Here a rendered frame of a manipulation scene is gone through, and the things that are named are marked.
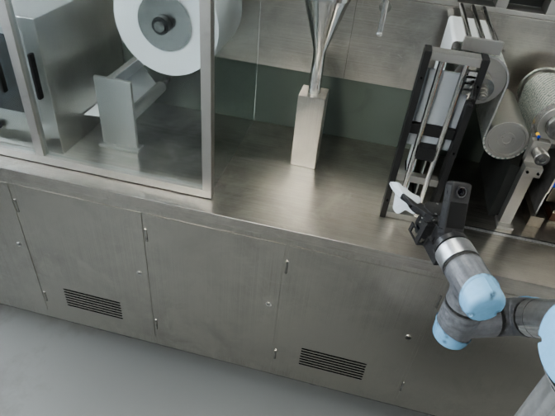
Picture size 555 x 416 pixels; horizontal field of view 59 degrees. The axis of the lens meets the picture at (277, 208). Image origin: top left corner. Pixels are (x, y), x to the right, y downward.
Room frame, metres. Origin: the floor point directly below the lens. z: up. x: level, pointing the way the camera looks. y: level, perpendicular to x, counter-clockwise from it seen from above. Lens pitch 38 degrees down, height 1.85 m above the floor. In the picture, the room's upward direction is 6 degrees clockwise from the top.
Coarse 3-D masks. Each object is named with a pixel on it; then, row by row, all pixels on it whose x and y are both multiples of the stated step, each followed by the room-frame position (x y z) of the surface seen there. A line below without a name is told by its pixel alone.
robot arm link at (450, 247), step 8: (448, 240) 0.72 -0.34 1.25; (456, 240) 0.72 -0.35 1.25; (464, 240) 0.72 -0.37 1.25; (440, 248) 0.72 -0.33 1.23; (448, 248) 0.71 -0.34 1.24; (456, 248) 0.70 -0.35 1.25; (464, 248) 0.70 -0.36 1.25; (472, 248) 0.70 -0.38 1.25; (440, 256) 0.70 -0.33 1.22; (448, 256) 0.69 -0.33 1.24; (440, 264) 0.70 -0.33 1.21
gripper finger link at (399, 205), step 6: (390, 186) 0.91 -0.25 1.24; (396, 186) 0.89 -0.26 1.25; (402, 186) 0.89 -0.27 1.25; (396, 192) 0.88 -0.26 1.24; (402, 192) 0.87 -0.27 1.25; (408, 192) 0.87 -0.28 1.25; (396, 198) 0.88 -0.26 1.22; (414, 198) 0.85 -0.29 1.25; (396, 204) 0.87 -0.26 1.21; (402, 204) 0.86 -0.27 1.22; (396, 210) 0.87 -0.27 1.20; (402, 210) 0.86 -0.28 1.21; (408, 210) 0.85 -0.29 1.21
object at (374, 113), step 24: (264, 72) 1.76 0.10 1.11; (288, 72) 1.75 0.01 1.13; (264, 96) 1.76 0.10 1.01; (288, 96) 1.75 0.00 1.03; (336, 96) 1.72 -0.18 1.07; (360, 96) 1.70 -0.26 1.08; (384, 96) 1.69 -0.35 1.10; (408, 96) 1.67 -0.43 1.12; (264, 120) 1.76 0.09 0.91; (288, 120) 1.75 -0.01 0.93; (336, 120) 1.71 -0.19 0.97; (360, 120) 1.70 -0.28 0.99; (384, 120) 1.68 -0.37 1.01; (384, 144) 1.68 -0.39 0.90; (408, 144) 1.67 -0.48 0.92; (480, 144) 1.62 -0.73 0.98
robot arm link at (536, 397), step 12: (552, 312) 0.41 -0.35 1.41; (540, 324) 0.42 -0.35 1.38; (552, 324) 0.40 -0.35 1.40; (540, 336) 0.40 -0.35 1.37; (552, 336) 0.39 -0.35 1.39; (540, 348) 0.39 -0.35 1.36; (552, 348) 0.38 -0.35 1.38; (552, 360) 0.37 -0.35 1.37; (552, 372) 0.36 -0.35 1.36; (540, 384) 0.40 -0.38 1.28; (552, 384) 0.37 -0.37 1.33; (528, 396) 0.41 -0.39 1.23; (540, 396) 0.38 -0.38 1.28; (552, 396) 0.37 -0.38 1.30; (528, 408) 0.39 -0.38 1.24; (540, 408) 0.37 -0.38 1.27; (552, 408) 0.36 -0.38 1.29
